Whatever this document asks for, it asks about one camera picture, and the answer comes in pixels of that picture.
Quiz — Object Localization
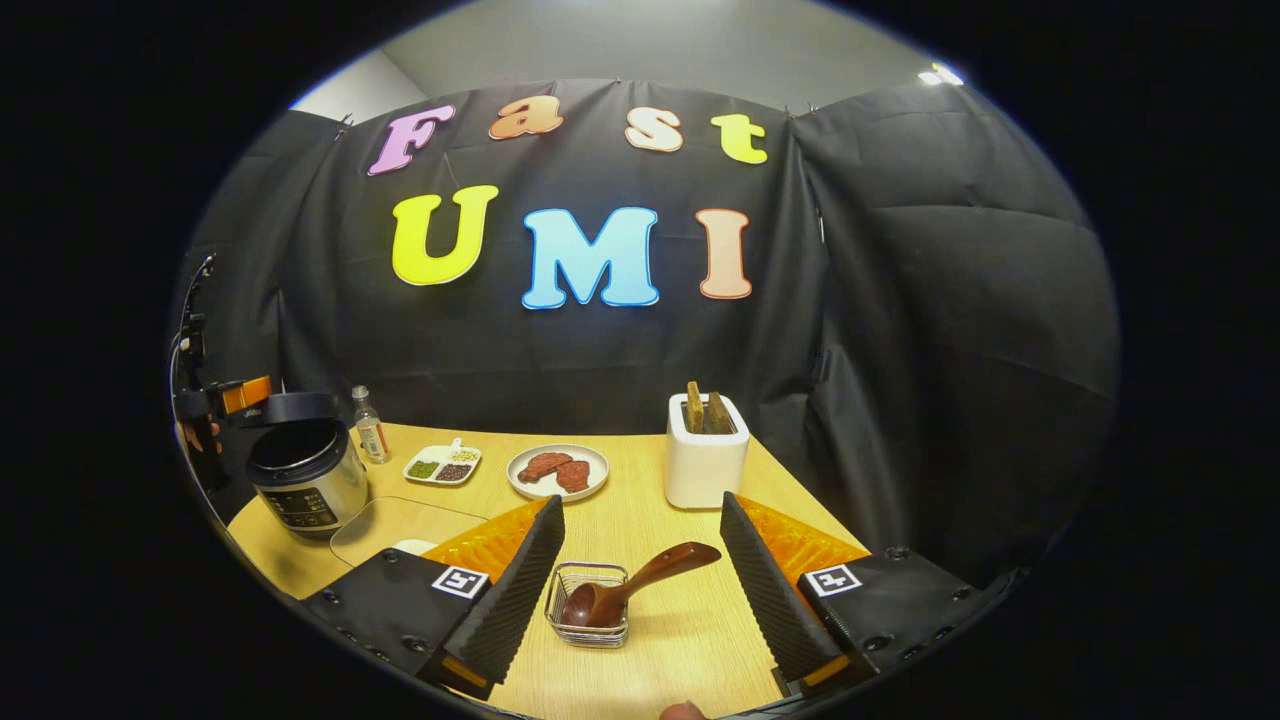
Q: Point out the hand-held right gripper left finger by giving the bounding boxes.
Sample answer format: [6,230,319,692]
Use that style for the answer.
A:
[298,495,567,701]

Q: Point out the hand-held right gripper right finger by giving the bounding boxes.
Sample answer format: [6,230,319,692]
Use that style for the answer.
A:
[718,490,988,701]

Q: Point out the brown wooden spoon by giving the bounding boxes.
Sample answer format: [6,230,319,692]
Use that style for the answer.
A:
[560,541,723,630]

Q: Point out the silver black rice cooker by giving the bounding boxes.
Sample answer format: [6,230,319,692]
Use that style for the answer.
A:
[235,392,369,538]

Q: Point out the white square utensil holder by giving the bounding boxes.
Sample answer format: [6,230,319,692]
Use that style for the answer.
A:
[664,392,751,510]

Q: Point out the small clear glass bottle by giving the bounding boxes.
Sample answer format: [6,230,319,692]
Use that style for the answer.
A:
[351,385,392,466]

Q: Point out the clear glass tray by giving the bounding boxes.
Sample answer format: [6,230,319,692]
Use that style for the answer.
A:
[330,496,491,569]

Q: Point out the white round plate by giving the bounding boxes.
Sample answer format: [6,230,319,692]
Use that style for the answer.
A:
[506,443,610,502]

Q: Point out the white divided bean dish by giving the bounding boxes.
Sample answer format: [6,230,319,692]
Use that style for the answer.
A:
[403,438,483,487]

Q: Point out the black backdrop cloth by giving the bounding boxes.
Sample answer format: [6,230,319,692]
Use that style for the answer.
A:
[170,78,1121,591]

